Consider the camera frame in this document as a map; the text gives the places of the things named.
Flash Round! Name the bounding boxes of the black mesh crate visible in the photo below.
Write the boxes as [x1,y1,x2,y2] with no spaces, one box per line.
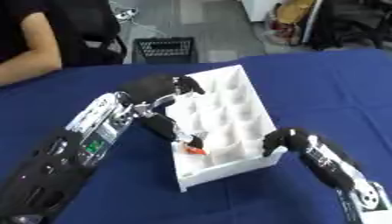
[131,37,200,65]

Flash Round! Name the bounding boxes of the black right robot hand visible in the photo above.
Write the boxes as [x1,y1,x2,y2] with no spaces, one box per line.
[260,127,361,192]

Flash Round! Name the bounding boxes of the white box with compartments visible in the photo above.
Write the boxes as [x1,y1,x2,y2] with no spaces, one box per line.
[164,64,291,193]

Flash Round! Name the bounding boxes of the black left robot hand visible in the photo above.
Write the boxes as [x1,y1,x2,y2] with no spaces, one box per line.
[117,73,208,151]

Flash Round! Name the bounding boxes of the black office chair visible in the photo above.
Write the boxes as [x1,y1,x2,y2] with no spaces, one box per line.
[45,0,129,68]

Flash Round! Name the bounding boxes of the small orange red object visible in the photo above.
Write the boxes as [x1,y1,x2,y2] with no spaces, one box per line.
[185,146,208,156]

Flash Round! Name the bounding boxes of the person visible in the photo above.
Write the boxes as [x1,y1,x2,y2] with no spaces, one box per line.
[0,0,65,88]

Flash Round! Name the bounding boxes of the yellow bag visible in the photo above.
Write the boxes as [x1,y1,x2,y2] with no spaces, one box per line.
[274,0,319,26]

